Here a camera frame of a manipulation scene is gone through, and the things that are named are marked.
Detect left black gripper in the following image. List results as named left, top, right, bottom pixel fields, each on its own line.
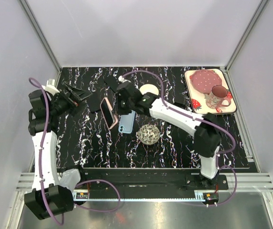
left=49, top=82, right=92, bottom=116

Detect black phone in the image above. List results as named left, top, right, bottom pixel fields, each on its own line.
left=87, top=93, right=101, bottom=113
left=104, top=76, right=121, bottom=93

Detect light blue phone case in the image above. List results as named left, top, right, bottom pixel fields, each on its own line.
left=118, top=111, right=135, bottom=134

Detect pink cased phone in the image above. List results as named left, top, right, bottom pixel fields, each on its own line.
left=100, top=97, right=118, bottom=130

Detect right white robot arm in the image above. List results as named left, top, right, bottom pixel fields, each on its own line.
left=116, top=82, right=221, bottom=189

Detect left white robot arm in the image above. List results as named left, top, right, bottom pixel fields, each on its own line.
left=24, top=78, right=91, bottom=220

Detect cream bowl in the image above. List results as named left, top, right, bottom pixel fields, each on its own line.
left=139, top=84, right=159, bottom=95

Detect strawberry patterned tray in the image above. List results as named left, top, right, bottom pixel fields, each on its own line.
left=184, top=69, right=237, bottom=115

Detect pink dotted plate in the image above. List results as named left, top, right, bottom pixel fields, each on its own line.
left=190, top=70, right=222, bottom=94

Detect pink printed mug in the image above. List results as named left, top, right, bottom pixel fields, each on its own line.
left=206, top=85, right=232, bottom=109

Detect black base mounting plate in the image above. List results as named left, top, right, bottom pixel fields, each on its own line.
left=78, top=167, right=229, bottom=190

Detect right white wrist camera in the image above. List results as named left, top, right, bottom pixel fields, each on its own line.
left=118, top=76, right=130, bottom=83

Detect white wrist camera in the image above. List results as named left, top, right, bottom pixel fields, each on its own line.
left=45, top=79, right=60, bottom=95
left=118, top=76, right=130, bottom=83

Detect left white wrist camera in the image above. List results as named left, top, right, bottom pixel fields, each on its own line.
left=45, top=79, right=60, bottom=95

